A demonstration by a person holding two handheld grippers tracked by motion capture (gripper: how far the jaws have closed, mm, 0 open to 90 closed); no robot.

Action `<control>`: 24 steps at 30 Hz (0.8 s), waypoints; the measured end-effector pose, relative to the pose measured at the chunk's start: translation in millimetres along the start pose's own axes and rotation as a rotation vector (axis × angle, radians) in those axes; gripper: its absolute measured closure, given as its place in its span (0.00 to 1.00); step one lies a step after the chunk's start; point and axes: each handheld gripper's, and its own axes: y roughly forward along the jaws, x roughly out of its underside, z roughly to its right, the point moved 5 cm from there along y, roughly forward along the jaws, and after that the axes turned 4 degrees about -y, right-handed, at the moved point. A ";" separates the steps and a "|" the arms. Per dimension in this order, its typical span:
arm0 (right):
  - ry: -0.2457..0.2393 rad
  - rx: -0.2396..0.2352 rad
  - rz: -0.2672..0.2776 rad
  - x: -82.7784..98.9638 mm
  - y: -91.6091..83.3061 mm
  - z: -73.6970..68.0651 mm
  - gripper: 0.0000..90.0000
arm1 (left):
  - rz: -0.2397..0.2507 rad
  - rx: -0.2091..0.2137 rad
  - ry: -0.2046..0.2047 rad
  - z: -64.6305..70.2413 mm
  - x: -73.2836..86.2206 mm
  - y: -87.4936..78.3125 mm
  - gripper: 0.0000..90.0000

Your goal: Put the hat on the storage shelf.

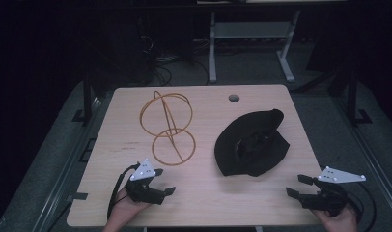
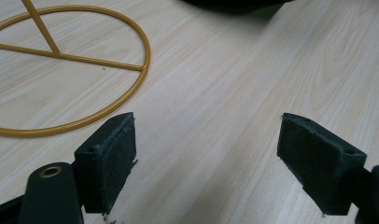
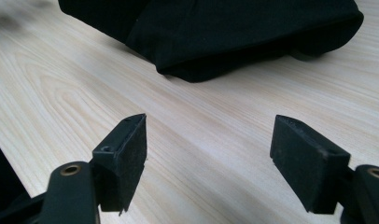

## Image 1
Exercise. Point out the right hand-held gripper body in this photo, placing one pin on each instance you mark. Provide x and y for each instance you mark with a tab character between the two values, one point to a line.
332	198

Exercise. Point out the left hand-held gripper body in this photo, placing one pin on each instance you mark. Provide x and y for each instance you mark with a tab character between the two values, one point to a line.
142	172

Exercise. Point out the black brimmed hat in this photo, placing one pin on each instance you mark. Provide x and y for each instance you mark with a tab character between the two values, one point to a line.
248	151

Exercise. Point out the person's right hand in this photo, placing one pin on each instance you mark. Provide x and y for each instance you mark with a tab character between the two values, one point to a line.
339	222

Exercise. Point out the person's left hand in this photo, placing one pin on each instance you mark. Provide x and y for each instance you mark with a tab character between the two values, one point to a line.
128	209

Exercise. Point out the black metal stand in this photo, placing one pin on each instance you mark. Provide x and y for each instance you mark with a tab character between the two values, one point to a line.
87	93
352	93

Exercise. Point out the aluminium frame rail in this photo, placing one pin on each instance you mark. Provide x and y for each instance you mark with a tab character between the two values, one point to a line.
371	154
68	167

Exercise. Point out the grey metal desk frame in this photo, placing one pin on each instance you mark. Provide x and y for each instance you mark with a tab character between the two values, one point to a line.
248	30

